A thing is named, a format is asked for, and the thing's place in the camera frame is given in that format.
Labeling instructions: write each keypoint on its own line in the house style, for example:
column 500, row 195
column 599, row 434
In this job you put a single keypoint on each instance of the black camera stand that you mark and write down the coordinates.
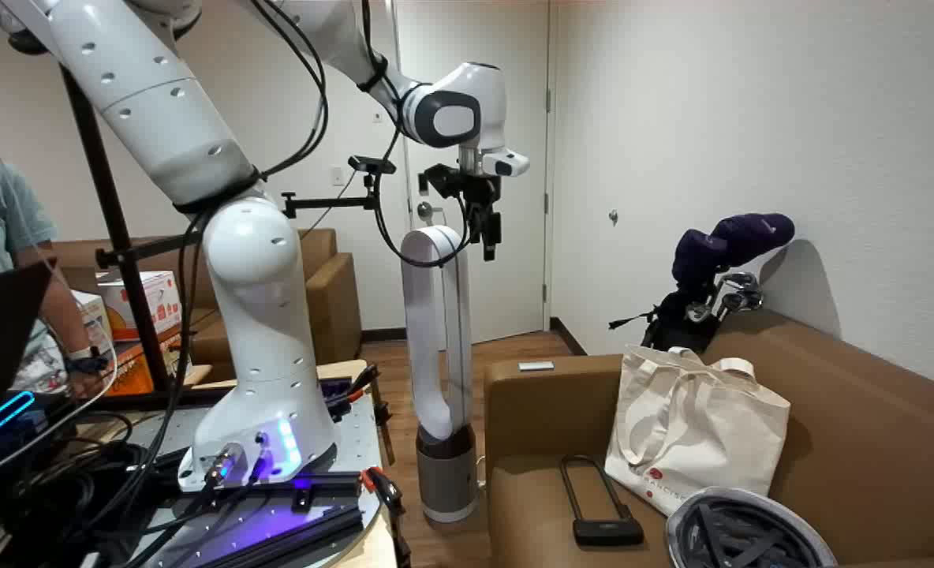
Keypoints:
column 120, row 240

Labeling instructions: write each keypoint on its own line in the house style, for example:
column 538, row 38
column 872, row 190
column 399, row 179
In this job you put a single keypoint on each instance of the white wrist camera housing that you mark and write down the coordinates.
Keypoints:
column 503, row 162

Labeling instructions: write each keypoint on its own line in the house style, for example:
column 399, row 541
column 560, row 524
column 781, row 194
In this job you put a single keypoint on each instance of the white and black bicycle helmet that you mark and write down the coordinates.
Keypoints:
column 690, row 518

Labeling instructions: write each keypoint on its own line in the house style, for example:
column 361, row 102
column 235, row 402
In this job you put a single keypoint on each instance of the white and red cardboard box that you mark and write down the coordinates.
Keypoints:
column 157, row 299

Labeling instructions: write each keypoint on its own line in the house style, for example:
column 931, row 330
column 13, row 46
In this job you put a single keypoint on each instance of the person in teal shirt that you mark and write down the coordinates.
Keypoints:
column 4, row 225

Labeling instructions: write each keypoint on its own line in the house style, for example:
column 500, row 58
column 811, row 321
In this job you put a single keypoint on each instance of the silver golf club head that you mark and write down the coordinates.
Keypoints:
column 739, row 292

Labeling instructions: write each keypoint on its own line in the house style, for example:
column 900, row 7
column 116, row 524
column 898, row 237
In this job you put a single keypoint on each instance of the white bladeless tower fan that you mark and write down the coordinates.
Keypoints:
column 440, row 473

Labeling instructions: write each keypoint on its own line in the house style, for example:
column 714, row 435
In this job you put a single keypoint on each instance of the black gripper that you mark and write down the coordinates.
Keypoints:
column 480, row 195

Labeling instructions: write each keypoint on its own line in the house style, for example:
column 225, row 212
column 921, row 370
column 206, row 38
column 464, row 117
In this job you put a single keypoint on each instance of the cream canvas tote bag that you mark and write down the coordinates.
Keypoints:
column 698, row 431

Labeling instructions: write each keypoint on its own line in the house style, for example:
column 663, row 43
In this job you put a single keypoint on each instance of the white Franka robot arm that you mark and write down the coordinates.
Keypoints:
column 258, row 315

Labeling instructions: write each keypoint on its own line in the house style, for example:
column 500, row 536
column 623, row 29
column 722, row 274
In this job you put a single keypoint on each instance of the bare person forearm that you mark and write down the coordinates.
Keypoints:
column 62, row 302

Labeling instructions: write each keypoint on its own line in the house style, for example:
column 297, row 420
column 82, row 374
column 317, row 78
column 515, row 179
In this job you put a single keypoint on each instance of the black golf bag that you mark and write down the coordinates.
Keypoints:
column 675, row 319

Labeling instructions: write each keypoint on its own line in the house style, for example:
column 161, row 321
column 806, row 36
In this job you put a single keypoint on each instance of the white printed cardboard box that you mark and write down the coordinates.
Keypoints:
column 94, row 315

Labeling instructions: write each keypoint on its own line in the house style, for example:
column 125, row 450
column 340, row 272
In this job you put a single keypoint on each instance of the brown armchair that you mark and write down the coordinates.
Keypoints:
column 887, row 452

